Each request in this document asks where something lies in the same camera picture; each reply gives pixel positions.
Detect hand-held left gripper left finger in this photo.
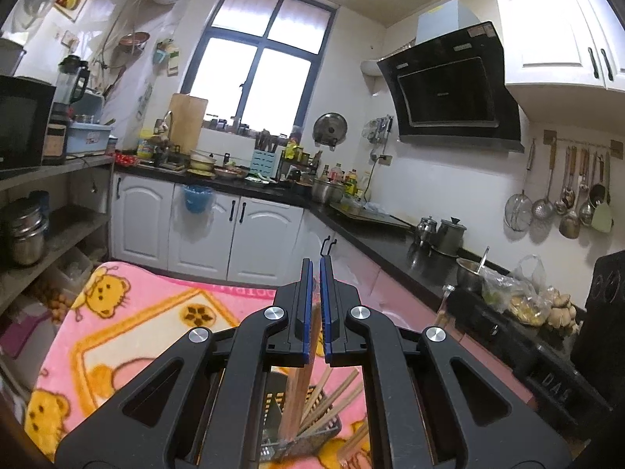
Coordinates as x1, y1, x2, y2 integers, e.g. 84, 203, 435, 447
55, 258, 314, 469

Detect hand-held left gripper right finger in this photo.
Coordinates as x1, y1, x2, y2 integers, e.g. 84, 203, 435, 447
319, 256, 573, 469

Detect bunch of wooden chopsticks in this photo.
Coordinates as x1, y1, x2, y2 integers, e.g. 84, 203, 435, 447
299, 365, 371, 466

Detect green perforated utensil holder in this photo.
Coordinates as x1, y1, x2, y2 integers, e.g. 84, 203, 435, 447
259, 371, 343, 463

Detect row of hanging kitchen utensils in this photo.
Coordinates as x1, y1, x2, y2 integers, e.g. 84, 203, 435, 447
504, 129, 625, 240

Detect pile of mushrooms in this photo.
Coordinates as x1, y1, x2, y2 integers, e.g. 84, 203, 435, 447
546, 293, 585, 336

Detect black gas stove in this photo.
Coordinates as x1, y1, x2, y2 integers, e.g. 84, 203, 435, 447
442, 283, 617, 427

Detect plastic bag of food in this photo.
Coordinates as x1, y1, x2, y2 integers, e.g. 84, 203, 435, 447
481, 254, 548, 326

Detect metal tray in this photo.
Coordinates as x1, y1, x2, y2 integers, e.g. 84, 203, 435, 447
332, 202, 414, 231

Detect steel cooking pot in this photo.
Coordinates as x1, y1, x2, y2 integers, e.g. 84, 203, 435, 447
311, 178, 343, 204

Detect white base cabinets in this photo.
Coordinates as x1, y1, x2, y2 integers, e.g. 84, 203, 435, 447
111, 172, 538, 407

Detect small steel kettle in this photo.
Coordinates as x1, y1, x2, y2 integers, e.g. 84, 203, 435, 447
415, 216, 438, 245

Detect steel pot with spoon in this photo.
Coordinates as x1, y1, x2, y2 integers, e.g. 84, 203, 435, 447
456, 247, 492, 294

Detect spice rack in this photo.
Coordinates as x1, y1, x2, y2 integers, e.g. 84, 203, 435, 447
280, 149, 326, 182

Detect light blue knife block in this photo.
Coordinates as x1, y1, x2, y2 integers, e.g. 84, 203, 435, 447
251, 149, 282, 179

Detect steel pot with lid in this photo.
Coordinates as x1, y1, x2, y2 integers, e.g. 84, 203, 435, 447
436, 216, 468, 255

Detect blue hanging bag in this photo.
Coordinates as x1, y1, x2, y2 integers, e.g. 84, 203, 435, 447
183, 184, 215, 215

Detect pink printed blanket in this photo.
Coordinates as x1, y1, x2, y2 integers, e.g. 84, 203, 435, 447
24, 261, 373, 469

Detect wooden cutting board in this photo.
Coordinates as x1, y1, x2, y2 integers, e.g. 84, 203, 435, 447
168, 94, 210, 156

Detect grey shelf unit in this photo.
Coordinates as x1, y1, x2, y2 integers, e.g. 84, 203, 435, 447
0, 154, 116, 314

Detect window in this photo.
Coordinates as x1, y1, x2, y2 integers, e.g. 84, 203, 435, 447
180, 0, 339, 134

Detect black range hood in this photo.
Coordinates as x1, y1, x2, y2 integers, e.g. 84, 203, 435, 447
376, 0, 526, 154

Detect pile of small potatoes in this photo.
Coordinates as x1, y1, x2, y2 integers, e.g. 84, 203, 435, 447
28, 278, 75, 322

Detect light blue dish bin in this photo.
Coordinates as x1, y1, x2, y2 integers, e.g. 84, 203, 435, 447
65, 93, 113, 155

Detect purple plastic basket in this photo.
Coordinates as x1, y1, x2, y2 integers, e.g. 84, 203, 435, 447
0, 315, 48, 358

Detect stacked steel pots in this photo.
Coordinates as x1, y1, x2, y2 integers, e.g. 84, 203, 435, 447
2, 190, 51, 267

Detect hanging copper pan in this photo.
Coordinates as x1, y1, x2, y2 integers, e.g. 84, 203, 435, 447
116, 32, 152, 55

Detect blender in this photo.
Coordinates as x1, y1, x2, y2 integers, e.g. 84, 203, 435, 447
51, 55, 91, 126

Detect black microwave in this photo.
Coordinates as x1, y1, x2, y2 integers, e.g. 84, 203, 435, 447
0, 75, 57, 173

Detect steel lid on wall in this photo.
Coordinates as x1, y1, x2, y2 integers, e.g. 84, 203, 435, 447
312, 112, 349, 148

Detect white wall cabinet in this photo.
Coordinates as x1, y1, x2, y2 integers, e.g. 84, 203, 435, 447
495, 0, 625, 94

